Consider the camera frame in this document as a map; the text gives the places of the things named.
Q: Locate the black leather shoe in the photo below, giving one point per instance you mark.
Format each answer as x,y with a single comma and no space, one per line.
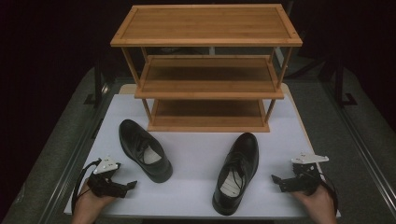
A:
134,137
246,149

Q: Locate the black metal stand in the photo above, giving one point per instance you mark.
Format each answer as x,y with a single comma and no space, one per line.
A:
97,84

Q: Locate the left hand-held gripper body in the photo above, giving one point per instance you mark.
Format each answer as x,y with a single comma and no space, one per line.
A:
106,186

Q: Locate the wooden shoe rack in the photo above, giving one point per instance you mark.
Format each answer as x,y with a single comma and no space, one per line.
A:
205,23

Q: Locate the person's right hand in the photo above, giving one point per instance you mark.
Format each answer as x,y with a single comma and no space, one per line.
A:
320,208

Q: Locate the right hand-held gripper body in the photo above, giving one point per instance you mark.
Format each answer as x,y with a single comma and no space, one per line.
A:
303,182

